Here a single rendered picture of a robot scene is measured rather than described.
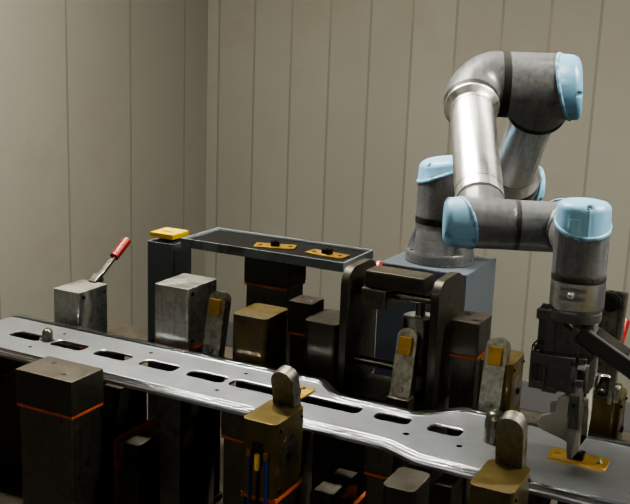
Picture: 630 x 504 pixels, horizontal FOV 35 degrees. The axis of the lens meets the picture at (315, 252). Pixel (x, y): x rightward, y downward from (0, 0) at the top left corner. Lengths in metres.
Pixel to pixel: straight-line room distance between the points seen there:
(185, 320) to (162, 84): 2.84
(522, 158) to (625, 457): 0.68
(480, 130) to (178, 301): 0.65
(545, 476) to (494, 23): 3.03
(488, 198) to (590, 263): 0.19
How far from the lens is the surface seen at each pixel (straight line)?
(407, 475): 1.41
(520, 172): 2.02
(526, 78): 1.76
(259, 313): 1.81
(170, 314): 1.88
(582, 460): 1.49
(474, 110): 1.66
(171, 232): 2.11
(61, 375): 1.66
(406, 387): 1.68
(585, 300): 1.39
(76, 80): 4.18
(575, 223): 1.37
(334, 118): 4.57
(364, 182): 4.53
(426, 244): 2.14
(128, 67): 4.43
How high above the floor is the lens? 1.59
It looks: 13 degrees down
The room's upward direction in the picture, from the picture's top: 2 degrees clockwise
